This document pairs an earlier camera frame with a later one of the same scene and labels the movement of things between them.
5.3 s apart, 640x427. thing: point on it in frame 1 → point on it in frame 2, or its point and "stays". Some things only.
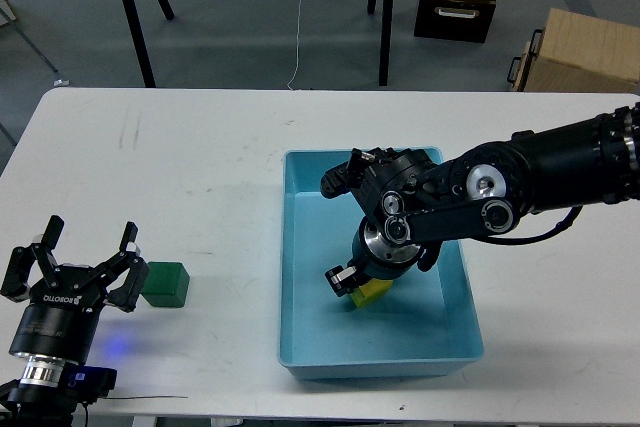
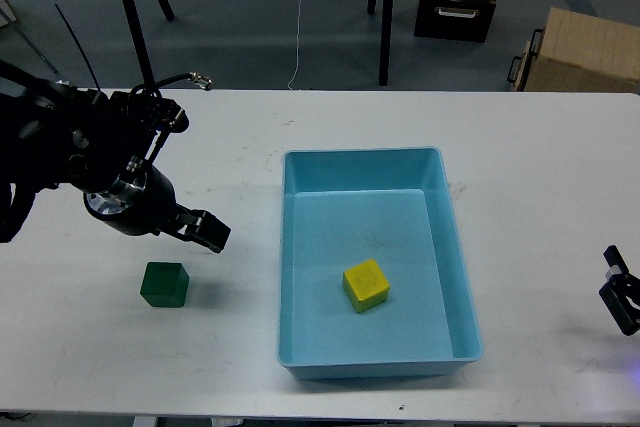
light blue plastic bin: [425, 328] stays
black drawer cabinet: [466, 20] stays
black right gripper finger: [343, 280] → [621, 295]
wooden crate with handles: [576, 52] stays
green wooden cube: [166, 284] stays
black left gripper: [61, 321] → [142, 201]
